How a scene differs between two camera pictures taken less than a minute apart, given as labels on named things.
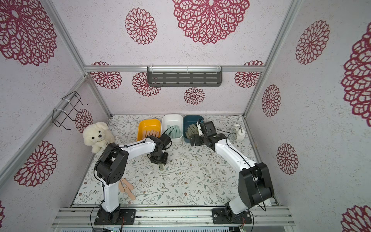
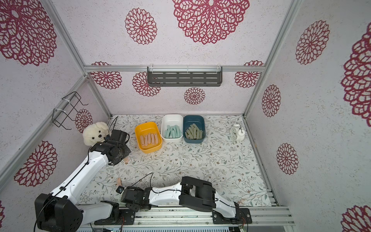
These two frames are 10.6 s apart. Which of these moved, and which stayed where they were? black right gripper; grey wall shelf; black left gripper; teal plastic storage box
Moved: black left gripper; black right gripper
Stayed: teal plastic storage box; grey wall shelf
